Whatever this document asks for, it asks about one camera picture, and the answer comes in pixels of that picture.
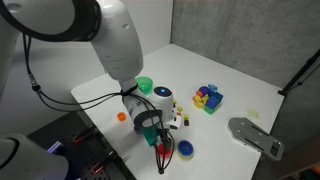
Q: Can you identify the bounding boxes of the small red bowl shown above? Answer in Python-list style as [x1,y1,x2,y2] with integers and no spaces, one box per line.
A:
[156,143,173,159]

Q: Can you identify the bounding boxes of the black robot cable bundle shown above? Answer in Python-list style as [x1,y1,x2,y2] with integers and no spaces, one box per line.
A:
[21,33,176,175]

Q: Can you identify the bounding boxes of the black vertical pole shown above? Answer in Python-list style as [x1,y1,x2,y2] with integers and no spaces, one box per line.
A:
[278,48,320,98]

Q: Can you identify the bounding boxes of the gray metal mounting plate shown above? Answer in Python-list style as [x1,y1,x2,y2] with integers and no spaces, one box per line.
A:
[227,117,285,162]

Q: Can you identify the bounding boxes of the yellow toy figure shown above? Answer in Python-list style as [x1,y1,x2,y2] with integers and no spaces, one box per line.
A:
[192,94,210,110]

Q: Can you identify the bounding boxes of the pale yellow stacked bowl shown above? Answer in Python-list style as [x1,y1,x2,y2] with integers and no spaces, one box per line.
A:
[177,149,195,161]

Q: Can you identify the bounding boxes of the green toy block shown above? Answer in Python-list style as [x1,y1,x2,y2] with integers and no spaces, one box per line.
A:
[203,104,223,116]

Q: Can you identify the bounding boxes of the small blue bowl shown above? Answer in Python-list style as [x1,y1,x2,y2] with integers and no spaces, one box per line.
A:
[177,139,195,158]

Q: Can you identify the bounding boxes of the purple toy piece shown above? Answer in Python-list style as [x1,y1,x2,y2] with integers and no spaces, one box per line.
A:
[198,85,212,97]

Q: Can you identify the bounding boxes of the large blue toy block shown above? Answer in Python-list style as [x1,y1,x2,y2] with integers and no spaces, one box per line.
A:
[205,92,224,110]

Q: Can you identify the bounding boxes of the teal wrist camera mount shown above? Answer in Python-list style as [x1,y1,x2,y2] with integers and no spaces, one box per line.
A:
[139,125,160,148]

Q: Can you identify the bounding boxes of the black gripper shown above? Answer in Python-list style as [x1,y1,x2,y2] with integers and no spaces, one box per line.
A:
[157,126,175,150]

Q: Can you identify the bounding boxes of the pale yellow translucent piece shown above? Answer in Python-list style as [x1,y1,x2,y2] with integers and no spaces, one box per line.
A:
[247,107,261,120]

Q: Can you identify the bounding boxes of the light blue toy piece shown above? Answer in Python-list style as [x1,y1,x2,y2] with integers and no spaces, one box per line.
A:
[207,83,219,93]

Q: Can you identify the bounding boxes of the red handled clamp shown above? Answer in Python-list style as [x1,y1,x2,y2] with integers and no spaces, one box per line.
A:
[71,124,98,145]
[91,151,118,176]

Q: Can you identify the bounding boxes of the black perforated mounting board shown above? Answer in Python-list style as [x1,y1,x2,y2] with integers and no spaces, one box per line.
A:
[28,111,138,180]

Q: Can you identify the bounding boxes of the large green translucent bowl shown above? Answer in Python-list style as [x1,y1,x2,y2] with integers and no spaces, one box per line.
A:
[134,76,154,96]

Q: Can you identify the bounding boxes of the small orange bowl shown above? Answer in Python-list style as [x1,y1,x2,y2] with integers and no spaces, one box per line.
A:
[116,111,128,122]

